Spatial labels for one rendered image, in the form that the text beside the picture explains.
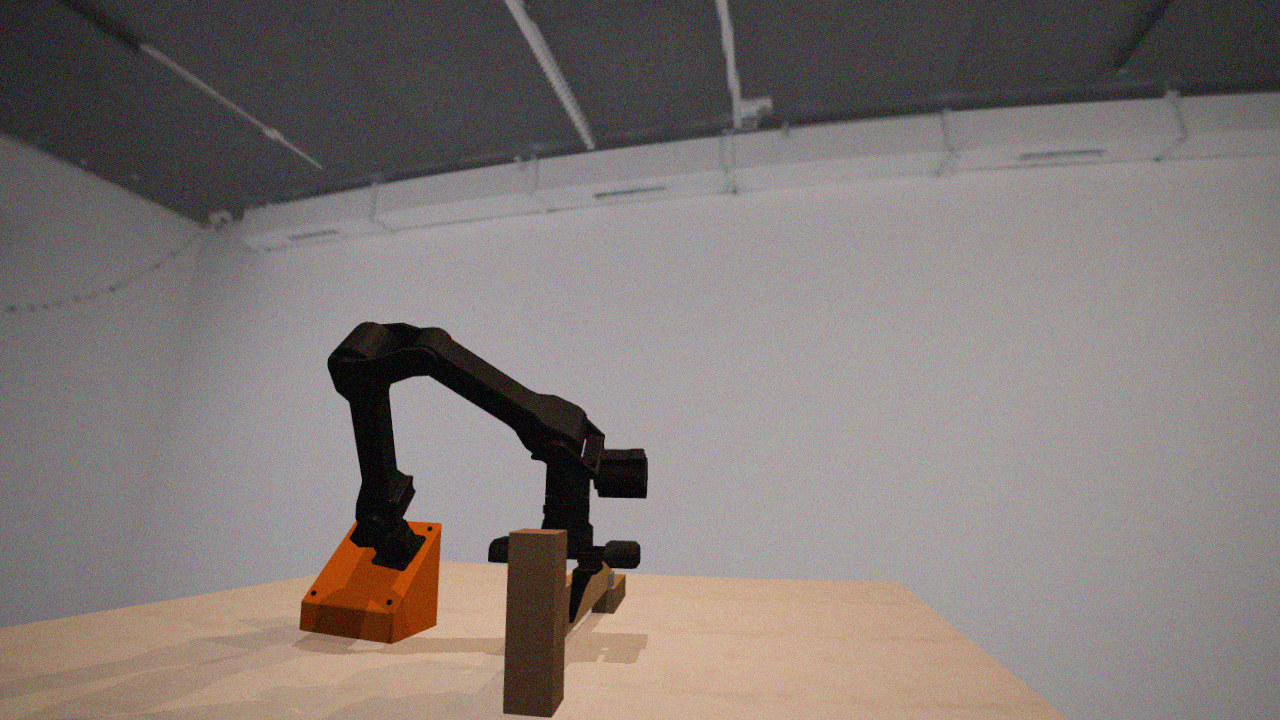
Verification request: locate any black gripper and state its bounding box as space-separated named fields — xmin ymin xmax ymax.
xmin=488 ymin=496 xmax=641 ymax=623

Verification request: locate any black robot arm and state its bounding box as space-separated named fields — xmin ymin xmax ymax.
xmin=326 ymin=322 xmax=648 ymax=571

